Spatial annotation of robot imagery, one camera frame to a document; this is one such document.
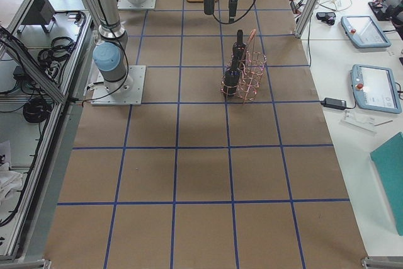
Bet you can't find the blue teach pendant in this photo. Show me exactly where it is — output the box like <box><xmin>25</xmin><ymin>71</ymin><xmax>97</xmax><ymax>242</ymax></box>
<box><xmin>351</xmin><ymin>64</ymin><xmax>402</xmax><ymax>114</ymax></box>
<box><xmin>341</xmin><ymin>16</ymin><xmax>391</xmax><ymax>49</ymax></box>

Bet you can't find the clear acrylic holder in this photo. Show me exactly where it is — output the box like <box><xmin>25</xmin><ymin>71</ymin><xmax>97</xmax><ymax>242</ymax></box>
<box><xmin>341</xmin><ymin>110</ymin><xmax>377</xmax><ymax>134</ymax></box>

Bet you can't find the blue teach pendant near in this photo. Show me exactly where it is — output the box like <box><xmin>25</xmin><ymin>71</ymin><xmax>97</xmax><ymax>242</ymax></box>
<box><xmin>351</xmin><ymin>64</ymin><xmax>402</xmax><ymax>114</ymax></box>

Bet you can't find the blue teach pendant far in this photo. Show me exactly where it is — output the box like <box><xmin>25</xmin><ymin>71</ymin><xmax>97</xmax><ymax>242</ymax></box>
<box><xmin>341</xmin><ymin>16</ymin><xmax>391</xmax><ymax>49</ymax></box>

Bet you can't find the teal box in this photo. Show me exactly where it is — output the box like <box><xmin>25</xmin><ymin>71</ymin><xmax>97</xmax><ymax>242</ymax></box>
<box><xmin>370</xmin><ymin>132</ymin><xmax>402</xmax><ymax>236</ymax></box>

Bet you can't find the dark wine bottle end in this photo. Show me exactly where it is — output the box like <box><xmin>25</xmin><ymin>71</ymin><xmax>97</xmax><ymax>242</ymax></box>
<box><xmin>222</xmin><ymin>56</ymin><xmax>241</xmax><ymax>98</ymax></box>

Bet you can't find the black power adapter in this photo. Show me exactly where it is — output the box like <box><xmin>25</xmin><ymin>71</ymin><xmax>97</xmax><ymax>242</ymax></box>
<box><xmin>321</xmin><ymin>98</ymin><xmax>347</xmax><ymax>110</ymax></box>

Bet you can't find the copper wire bottle basket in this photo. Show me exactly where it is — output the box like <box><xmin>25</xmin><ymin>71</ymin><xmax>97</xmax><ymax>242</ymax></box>
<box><xmin>220</xmin><ymin>28</ymin><xmax>266</xmax><ymax>103</ymax></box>

